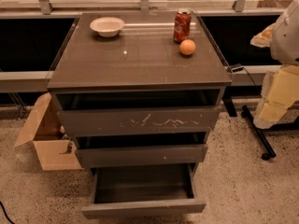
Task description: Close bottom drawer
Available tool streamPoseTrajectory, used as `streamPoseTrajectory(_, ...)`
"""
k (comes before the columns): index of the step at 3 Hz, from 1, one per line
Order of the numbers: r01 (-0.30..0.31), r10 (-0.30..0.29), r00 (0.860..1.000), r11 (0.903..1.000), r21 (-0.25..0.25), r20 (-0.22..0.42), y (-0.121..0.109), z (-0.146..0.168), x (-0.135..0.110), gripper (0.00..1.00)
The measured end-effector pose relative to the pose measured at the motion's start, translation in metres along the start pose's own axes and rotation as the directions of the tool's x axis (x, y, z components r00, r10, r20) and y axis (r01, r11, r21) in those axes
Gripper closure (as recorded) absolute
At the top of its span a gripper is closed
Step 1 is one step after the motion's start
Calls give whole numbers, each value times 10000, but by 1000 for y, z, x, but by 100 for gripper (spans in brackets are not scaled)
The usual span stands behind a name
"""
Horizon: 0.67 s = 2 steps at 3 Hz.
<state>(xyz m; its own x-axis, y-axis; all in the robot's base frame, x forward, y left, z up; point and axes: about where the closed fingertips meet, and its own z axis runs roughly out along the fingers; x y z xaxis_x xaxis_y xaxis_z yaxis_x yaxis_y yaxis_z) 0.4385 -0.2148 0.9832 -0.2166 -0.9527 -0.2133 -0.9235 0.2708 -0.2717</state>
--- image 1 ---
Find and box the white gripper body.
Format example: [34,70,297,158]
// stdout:
[253,65,299,129]

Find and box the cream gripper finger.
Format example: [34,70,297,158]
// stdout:
[250,24,275,48]

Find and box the grey bottom drawer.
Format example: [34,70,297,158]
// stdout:
[82,163,206,218]

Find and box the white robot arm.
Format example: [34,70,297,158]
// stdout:
[250,0,299,129]

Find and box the grey drawer cabinet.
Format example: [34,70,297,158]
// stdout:
[46,10,233,179]

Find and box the scratched grey top drawer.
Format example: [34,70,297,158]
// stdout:
[57,91,219,137]

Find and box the grey middle drawer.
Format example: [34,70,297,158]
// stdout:
[76,132,207,168]

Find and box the black power adapter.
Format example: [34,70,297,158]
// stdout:
[226,63,244,73]

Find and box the black metal floor stand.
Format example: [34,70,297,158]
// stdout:
[241,105,299,161]

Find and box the orange fruit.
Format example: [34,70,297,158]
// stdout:
[179,39,196,56]

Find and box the red soda can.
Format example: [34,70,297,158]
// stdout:
[173,9,192,43]

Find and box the white paper bowl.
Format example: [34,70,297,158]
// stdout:
[90,17,124,38]

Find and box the open cardboard box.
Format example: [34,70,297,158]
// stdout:
[14,93,81,171]

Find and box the black floor cable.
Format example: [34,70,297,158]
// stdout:
[0,201,16,224]

